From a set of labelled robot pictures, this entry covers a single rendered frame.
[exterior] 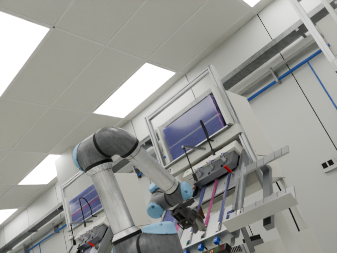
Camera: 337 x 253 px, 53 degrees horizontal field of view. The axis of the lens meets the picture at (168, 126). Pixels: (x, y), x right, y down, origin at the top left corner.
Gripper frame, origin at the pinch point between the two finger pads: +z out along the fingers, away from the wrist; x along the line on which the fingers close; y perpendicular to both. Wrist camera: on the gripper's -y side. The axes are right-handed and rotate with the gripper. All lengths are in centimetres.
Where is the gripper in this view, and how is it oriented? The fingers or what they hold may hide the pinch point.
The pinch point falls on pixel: (203, 228)
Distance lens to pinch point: 176.1
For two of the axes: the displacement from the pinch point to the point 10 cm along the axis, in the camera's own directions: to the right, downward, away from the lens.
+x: 6.8, -5.1, -5.4
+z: 6.8, 7.0, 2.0
